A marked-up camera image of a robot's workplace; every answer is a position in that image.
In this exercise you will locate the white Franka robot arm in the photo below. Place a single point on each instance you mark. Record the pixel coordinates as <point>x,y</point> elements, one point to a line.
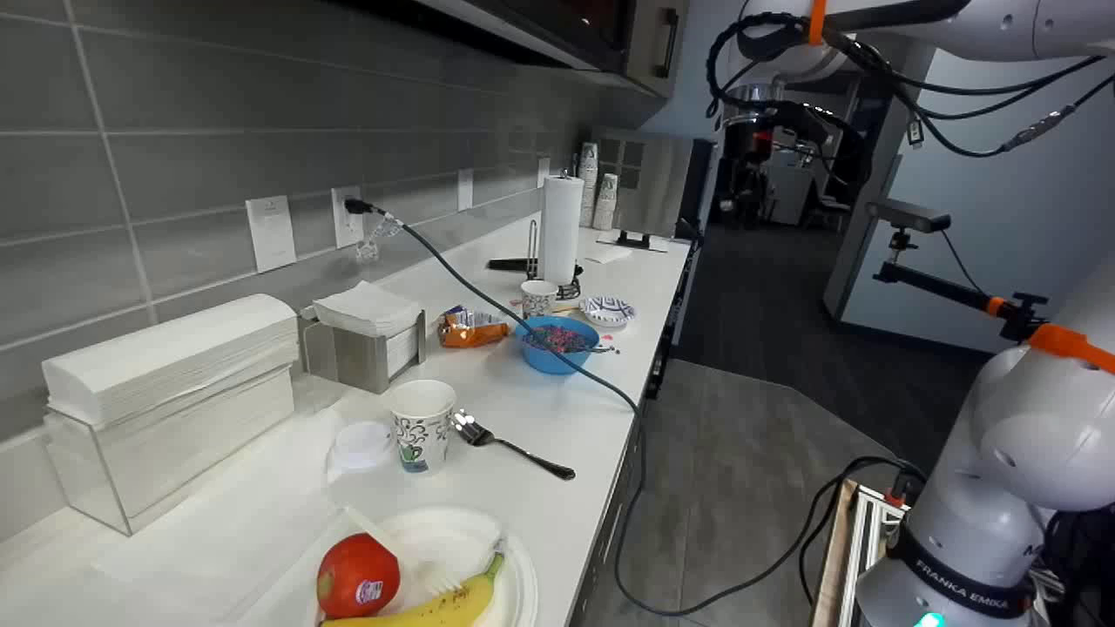
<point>1033,430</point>

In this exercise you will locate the colourful cereal heap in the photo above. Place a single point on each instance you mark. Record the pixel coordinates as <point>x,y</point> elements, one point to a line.
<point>559,336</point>

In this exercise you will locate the blue patterned paper bowl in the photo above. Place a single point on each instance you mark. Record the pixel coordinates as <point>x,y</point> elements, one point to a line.
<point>609,314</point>

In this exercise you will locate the small white cup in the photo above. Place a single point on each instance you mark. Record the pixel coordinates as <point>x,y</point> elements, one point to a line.
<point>537,297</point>

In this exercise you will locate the black tongs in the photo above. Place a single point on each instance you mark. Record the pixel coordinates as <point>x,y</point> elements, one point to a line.
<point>510,265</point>

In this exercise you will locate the white paper towel roll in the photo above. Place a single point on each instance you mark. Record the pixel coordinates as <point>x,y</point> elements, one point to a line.
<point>562,226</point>

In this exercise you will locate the orange snack bag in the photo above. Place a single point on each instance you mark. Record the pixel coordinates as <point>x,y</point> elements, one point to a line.
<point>472,331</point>

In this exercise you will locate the small black stand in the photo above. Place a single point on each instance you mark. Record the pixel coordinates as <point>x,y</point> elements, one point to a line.
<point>637,242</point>

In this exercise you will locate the white paper cup stack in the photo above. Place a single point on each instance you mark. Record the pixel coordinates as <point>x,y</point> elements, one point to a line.
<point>591,179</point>
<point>609,199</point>

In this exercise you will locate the metal fork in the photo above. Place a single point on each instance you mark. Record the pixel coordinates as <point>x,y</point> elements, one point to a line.
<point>510,445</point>

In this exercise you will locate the printed paper cup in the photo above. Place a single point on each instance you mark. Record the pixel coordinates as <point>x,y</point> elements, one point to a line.
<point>421,424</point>

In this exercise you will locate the steel napkin holder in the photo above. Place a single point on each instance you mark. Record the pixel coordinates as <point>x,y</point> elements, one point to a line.
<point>366,351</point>

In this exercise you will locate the translucent plastic lid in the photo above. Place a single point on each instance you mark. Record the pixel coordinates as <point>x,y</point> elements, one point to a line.
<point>357,448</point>

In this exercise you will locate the white plate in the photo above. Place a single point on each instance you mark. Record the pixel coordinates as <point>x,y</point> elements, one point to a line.
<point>442,545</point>

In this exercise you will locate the dark overhead cabinet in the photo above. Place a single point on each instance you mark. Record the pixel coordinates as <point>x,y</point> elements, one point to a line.
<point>559,30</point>

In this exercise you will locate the yellow banana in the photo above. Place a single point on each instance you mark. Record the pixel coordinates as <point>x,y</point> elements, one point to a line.
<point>466,604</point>

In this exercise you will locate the red apple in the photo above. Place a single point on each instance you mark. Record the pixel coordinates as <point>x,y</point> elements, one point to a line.
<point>357,577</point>

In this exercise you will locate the clear folded towel dispenser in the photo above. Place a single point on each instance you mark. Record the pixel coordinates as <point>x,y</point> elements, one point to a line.
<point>174,396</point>

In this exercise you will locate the white wall outlet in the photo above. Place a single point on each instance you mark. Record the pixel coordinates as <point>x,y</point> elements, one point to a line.
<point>343,226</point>
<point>545,173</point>
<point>270,230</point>
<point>466,189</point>

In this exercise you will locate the grey camera on mount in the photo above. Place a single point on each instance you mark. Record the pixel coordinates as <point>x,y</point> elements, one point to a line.
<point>910,215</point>

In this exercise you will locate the wooden frame boards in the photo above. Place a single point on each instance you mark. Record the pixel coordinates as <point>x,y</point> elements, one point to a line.
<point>836,559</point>

